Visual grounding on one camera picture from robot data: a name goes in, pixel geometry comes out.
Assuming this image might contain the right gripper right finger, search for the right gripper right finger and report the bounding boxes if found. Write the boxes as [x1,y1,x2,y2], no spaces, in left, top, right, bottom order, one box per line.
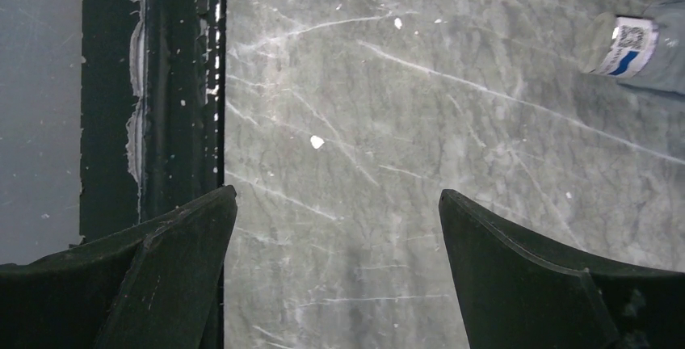
[439,189,684,348]

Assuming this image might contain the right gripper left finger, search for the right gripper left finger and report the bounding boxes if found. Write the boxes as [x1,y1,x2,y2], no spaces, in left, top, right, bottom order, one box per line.
[1,186,237,348]

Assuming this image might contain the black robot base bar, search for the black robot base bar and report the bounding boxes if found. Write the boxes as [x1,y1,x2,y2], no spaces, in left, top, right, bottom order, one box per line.
[79,0,226,242]

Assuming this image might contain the blue tinted clear bottle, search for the blue tinted clear bottle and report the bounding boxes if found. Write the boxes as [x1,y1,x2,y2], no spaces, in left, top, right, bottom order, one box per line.
[575,0,684,97]

